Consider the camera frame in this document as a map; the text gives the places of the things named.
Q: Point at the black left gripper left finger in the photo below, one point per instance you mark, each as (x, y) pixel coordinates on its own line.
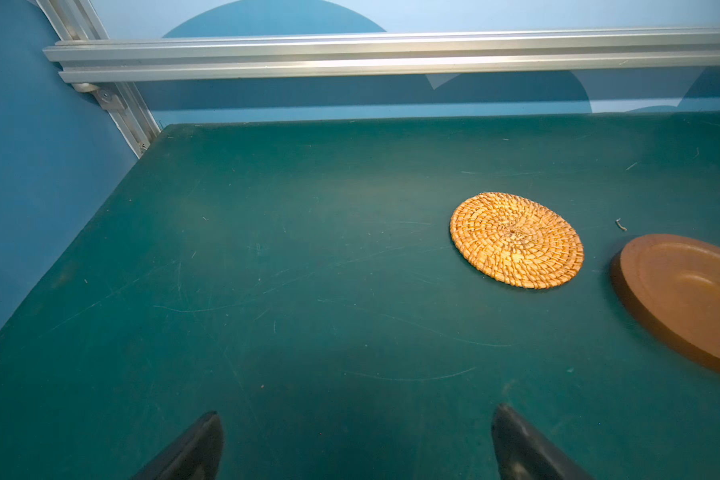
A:
(195, 454)

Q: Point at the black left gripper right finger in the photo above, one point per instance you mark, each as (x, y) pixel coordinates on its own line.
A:
(523, 452)

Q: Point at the woven rattan round coaster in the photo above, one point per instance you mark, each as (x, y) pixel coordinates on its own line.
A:
(516, 241)

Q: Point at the brown wooden round coaster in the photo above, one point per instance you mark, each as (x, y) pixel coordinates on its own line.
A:
(670, 284)

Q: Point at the horizontal aluminium frame rail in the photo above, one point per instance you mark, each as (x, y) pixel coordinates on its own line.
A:
(183, 59)

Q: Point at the left aluminium frame post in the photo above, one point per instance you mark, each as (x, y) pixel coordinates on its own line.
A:
(77, 24)

